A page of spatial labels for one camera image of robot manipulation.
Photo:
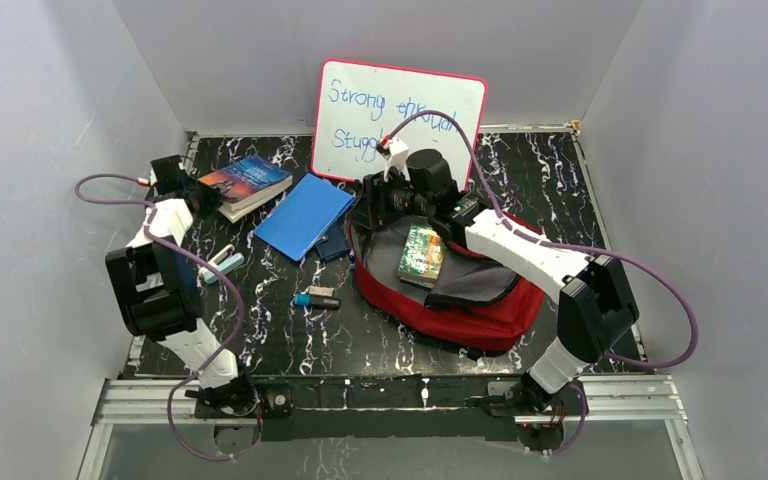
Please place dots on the green treehouse book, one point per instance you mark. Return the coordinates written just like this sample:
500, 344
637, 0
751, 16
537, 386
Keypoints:
422, 257

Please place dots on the Jane Eyre paperback book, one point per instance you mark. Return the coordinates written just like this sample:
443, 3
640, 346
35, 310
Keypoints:
247, 184

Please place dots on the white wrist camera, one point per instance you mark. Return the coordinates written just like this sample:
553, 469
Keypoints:
165, 179
395, 153

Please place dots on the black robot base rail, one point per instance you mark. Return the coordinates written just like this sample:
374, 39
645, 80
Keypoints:
390, 404

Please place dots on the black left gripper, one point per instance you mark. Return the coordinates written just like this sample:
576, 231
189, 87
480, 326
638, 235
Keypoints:
200, 198

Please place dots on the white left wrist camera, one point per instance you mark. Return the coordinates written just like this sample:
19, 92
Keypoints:
165, 179

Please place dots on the blue notebook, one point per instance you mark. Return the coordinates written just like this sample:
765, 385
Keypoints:
303, 216

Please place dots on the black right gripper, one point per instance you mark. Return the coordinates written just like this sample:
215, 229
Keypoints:
373, 200

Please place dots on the small grey eraser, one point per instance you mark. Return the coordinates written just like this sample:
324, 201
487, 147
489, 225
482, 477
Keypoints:
321, 291

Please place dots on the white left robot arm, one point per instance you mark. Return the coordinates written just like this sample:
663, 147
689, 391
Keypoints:
157, 290

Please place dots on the pink framed whiteboard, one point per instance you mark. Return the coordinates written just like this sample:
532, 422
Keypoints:
361, 103

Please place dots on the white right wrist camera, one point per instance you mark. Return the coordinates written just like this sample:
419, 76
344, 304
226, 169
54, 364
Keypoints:
395, 153

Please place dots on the dark blue wallet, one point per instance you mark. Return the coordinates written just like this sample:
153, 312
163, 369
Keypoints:
333, 244

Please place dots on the black blue marker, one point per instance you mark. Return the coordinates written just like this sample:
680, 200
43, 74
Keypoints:
307, 300

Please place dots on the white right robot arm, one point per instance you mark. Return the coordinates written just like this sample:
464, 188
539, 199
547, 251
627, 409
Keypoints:
595, 303

